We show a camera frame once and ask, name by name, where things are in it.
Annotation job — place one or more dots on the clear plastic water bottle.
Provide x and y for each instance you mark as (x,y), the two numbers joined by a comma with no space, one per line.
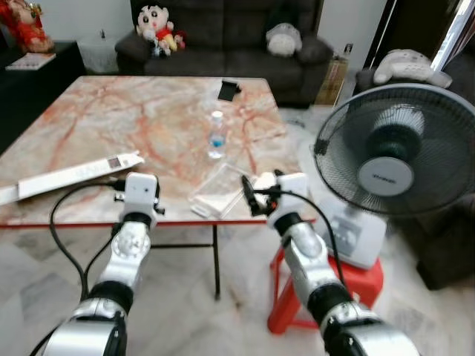
(217,137)

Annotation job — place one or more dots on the white and black table fan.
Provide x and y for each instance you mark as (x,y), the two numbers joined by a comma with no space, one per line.
(393,148)

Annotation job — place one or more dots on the long white cardboard box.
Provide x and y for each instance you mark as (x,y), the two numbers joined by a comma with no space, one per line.
(70,176)

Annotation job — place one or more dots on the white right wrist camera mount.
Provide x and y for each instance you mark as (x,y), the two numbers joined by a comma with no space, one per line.
(288,194)

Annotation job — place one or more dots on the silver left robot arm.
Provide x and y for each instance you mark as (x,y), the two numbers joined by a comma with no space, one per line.
(128,256)

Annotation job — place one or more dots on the dark grey sofa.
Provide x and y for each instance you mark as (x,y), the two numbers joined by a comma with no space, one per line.
(223,44)

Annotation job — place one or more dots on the grey round plush toy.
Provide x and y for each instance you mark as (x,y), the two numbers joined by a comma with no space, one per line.
(283,41)

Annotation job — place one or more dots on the marble top table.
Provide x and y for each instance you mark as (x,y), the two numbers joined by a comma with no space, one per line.
(133,119)

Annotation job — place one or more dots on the white lying plush toy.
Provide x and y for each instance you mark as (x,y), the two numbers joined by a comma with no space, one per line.
(404,67)

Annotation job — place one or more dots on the dark armchair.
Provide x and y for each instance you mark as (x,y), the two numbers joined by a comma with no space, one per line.
(445,252)

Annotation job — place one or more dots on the red festive doll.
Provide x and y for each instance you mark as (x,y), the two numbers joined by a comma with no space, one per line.
(26,26)

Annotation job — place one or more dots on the red plastic stool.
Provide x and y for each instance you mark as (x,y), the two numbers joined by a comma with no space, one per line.
(356,285)

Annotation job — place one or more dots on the cartoon boy plush doll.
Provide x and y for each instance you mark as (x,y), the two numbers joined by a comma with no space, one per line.
(157,28)

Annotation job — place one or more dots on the flat booklet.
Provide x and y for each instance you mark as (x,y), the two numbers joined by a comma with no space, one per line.
(31,61)

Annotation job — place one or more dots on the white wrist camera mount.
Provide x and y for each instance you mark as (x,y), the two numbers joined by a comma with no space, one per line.
(139,194)
(288,194)

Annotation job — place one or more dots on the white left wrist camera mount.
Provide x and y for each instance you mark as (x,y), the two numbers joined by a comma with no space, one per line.
(139,194)

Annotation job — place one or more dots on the black low cabinet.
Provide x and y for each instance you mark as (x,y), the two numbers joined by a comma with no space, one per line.
(37,96)

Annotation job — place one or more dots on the brown cardboard box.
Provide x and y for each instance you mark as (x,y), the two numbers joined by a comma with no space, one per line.
(332,81)

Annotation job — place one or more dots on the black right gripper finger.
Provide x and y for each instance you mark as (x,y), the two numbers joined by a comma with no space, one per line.
(249,196)

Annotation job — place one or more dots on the white phone cover packaging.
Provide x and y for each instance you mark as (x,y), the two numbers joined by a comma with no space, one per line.
(219,191)

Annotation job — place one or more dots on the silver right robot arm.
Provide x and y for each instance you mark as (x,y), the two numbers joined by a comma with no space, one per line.
(308,259)

